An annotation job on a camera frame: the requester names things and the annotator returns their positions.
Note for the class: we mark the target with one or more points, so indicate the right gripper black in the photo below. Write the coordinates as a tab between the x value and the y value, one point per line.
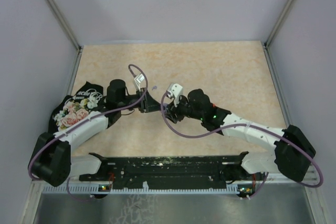
173	113

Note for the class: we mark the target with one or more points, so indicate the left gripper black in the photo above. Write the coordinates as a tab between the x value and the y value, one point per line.
148	104

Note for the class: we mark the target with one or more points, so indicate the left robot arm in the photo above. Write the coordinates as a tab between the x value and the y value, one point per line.
53	162

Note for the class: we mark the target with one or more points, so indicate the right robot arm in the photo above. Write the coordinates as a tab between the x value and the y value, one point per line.
287	151

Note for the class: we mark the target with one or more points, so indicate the black floral printed cloth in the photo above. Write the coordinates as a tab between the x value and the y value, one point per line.
79	117

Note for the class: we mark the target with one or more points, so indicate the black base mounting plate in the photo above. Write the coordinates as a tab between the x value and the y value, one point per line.
167	172

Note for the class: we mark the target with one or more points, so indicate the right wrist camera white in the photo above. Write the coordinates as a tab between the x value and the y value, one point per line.
174	92

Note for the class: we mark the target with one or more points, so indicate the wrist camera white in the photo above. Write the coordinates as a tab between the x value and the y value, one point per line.
137	80
174	92

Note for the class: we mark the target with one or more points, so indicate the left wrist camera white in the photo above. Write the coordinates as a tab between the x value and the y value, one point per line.
137	80

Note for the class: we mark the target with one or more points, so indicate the white slotted cable duct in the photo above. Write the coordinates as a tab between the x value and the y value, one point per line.
81	188

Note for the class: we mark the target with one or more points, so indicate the aluminium frame corner post right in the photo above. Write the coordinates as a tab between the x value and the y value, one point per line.
279	23

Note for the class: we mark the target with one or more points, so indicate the aluminium frame corner post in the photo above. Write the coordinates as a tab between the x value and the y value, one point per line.
63	23
279	23

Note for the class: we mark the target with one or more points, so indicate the aluminium frame corner post left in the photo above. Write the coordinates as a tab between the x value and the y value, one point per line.
63	23

